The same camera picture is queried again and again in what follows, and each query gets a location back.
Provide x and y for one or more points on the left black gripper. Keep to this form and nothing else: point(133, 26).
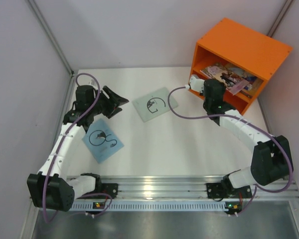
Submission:
point(109, 102)

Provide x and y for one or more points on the pale green Gatsby book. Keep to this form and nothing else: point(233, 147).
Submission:
point(154, 104)

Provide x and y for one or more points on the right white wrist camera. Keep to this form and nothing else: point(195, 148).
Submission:
point(196, 84)

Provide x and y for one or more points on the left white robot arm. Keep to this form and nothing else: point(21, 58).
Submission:
point(49, 187)

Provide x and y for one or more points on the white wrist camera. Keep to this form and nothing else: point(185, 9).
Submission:
point(92, 82)
point(196, 84)

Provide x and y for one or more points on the dark cover paperback book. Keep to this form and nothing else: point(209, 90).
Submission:
point(248, 92)

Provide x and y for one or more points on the light blue booklet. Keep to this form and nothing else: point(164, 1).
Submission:
point(101, 141)

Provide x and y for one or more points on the orange wooden shelf cabinet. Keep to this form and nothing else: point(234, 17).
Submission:
point(231, 42)

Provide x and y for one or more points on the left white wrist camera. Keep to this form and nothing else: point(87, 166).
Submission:
point(92, 82)

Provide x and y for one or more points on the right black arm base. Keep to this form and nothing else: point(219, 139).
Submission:
point(216, 191)

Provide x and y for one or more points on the aluminium mounting rail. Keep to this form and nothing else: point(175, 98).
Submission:
point(178, 194)

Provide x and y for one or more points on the pink Shakespeare story book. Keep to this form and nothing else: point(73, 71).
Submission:
point(234, 83)

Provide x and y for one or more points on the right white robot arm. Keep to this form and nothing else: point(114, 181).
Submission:
point(271, 156)

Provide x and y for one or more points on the orange Othello book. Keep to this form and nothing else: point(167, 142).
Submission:
point(254, 82)

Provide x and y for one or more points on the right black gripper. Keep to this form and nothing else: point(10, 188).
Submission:
point(207, 92)

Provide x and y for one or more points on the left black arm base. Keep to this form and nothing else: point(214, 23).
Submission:
point(109, 188)

